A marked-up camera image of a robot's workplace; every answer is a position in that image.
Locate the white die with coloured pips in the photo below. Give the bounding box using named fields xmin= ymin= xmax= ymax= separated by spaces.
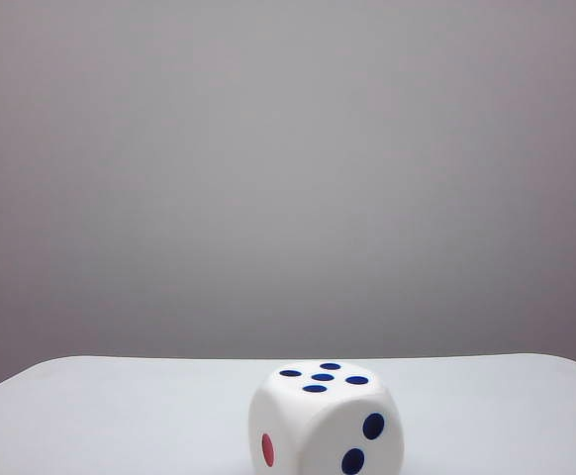
xmin=247 ymin=361 xmax=409 ymax=475

